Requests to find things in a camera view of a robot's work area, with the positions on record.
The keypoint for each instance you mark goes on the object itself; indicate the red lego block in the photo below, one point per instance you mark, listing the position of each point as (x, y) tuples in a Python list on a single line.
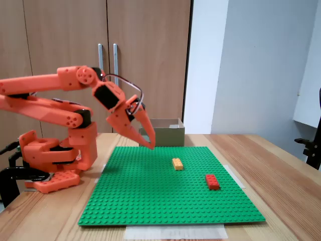
[(212, 182)]

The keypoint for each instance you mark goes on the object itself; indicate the open cardboard box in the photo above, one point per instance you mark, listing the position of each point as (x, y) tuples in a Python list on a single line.
[(170, 136)]

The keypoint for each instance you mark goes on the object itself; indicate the yellow lego block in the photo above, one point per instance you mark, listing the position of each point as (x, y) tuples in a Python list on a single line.
[(177, 164)]

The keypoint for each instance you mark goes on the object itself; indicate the green lego baseplate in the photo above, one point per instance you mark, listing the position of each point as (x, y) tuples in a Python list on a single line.
[(163, 195)]

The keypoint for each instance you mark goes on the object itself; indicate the translucent masking tape strip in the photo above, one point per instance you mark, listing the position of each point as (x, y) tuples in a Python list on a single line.
[(175, 232), (103, 168), (235, 177)]

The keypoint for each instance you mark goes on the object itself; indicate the brown wooden cabinet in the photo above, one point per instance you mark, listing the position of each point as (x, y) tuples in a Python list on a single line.
[(62, 37)]

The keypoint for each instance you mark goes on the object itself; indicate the black table clamp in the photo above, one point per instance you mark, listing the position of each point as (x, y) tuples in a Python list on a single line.
[(10, 175)]

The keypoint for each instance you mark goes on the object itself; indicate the black stand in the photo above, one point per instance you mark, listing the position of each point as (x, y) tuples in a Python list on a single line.
[(313, 153)]

